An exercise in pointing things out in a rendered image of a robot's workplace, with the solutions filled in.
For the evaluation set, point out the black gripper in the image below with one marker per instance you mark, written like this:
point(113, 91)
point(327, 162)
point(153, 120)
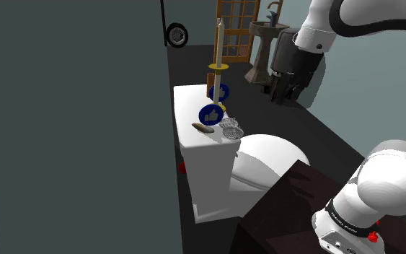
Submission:
point(294, 59)

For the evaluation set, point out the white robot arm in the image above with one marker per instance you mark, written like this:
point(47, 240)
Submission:
point(382, 186)

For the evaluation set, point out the blue thumbs-up disc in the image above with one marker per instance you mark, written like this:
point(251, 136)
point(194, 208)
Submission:
point(223, 93)
point(210, 115)

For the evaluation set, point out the wooden lattice door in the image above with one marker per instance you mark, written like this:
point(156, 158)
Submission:
point(237, 42)

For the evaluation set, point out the brown cylinder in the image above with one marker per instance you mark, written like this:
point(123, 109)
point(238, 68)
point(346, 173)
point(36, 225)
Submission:
point(210, 82)

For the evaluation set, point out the cream candle in yellow holder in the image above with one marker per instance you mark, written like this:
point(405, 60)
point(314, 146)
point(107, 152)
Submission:
point(219, 45)

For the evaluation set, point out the brown oblong object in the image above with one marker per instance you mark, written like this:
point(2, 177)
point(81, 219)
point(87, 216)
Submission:
point(203, 128)

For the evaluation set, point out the white toilet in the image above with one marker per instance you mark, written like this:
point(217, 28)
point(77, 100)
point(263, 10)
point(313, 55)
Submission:
point(206, 158)

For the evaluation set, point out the black round wheel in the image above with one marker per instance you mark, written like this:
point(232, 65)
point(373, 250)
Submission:
point(177, 35)

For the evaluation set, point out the red valve knob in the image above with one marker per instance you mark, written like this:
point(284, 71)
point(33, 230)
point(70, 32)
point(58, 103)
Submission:
point(182, 168)

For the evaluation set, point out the brown pedestal sink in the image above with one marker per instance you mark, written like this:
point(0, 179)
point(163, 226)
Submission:
point(263, 52)

